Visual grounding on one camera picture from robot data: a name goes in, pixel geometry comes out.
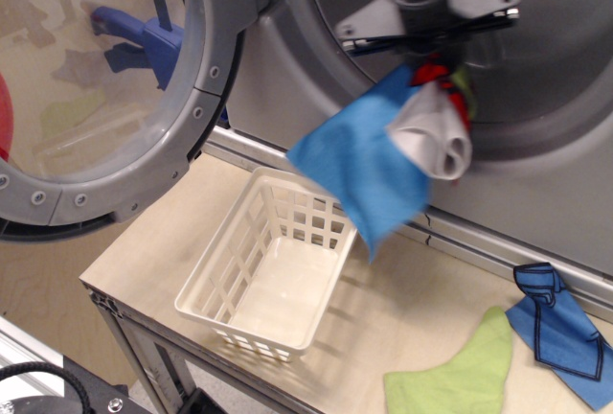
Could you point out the red patterned cloth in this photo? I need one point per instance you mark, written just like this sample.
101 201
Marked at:
436 69

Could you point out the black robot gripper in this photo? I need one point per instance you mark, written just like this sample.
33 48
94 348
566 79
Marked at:
421 27

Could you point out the round washing machine door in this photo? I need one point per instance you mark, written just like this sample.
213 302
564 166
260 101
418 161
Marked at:
91 147

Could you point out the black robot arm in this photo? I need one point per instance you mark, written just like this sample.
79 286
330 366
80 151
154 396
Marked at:
418 28

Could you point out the red object at left edge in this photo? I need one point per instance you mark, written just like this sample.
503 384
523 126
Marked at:
6 120

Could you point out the grey felt cloth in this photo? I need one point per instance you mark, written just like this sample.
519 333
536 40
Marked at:
429 131

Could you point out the white plastic laundry basket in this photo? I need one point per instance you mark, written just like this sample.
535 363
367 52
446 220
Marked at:
265 280

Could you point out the blue stitched cloth on table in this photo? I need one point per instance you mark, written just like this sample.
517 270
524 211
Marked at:
552 323

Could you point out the black metal base plate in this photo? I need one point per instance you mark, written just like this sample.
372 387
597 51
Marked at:
77 396

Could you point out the green felt cloth on table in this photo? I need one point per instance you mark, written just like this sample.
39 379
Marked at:
473 381

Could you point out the blue clamp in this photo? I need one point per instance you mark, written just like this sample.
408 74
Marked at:
146 45

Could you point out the grey washing machine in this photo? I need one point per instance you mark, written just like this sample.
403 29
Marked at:
539 188

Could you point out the aluminium table frame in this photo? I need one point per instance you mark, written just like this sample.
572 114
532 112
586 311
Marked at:
160 359

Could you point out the blue felt cloth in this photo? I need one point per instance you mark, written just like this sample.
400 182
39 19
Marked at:
352 157

